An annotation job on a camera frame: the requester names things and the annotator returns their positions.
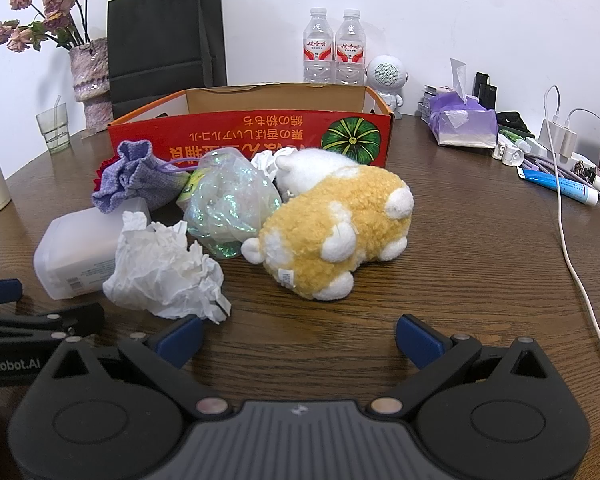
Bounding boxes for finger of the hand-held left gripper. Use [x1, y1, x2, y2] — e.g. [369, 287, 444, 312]
[0, 303, 105, 344]
[0, 279, 23, 307]

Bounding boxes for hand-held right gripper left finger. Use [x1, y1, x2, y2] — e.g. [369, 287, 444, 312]
[27, 316, 231, 421]

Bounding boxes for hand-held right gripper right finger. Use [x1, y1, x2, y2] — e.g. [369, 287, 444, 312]
[367, 314, 576, 418]

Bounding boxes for translucent white plastic box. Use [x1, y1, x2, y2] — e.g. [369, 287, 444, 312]
[33, 195, 153, 301]

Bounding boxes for large white tissue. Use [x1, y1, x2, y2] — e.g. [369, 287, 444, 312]
[102, 210, 232, 323]

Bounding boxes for iridescent cellophane bundle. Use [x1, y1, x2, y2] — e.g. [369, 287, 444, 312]
[184, 152, 284, 261]

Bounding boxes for purple knitted pouch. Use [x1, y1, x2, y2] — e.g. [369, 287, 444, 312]
[91, 140, 191, 216]

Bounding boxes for green yellow packet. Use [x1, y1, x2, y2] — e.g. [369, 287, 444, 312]
[176, 169, 202, 211]

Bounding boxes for yellow and white plush toy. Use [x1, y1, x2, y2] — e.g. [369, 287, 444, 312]
[241, 147, 415, 302]

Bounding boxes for orange red cardboard box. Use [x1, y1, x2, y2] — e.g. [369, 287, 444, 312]
[107, 84, 395, 168]

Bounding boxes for clear drinking glass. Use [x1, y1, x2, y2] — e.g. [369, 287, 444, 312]
[35, 95, 71, 156]

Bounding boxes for white plastic clip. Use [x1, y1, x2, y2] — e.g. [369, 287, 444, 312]
[495, 142, 526, 166]

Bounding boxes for blue tube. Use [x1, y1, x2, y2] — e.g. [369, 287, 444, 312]
[517, 167, 600, 207]

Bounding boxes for small green bottle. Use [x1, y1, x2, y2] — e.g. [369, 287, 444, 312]
[497, 130, 534, 154]

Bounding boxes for purple tissue pack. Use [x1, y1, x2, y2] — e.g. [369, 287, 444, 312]
[427, 58, 499, 149]

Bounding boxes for pink mottled vase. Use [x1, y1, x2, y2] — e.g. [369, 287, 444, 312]
[69, 37, 114, 133]

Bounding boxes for black pouch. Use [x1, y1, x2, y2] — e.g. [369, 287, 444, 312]
[495, 111, 536, 139]

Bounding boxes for stack of pink tissue packets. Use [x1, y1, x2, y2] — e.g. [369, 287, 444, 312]
[417, 85, 453, 122]

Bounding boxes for white power strip with chargers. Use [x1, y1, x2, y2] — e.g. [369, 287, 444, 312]
[536, 110, 600, 162]

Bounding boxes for black rectangular case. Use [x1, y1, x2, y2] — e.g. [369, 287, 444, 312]
[474, 71, 499, 109]

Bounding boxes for white robot-shaped speaker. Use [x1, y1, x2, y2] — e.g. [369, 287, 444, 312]
[366, 55, 407, 121]

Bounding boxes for black paper bag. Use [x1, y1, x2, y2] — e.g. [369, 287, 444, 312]
[106, 0, 228, 122]

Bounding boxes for dried pink flowers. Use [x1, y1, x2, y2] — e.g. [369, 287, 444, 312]
[0, 0, 102, 54]

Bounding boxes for red label water bottle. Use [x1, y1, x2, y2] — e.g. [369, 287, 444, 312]
[302, 7, 337, 85]
[335, 8, 369, 86]

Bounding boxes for white charging cable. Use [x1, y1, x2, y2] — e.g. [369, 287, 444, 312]
[544, 85, 600, 392]

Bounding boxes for white charger and cables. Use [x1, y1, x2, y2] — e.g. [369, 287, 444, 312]
[522, 155, 600, 217]

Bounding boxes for dark keychain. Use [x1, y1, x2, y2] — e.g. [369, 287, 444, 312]
[570, 160, 597, 182]

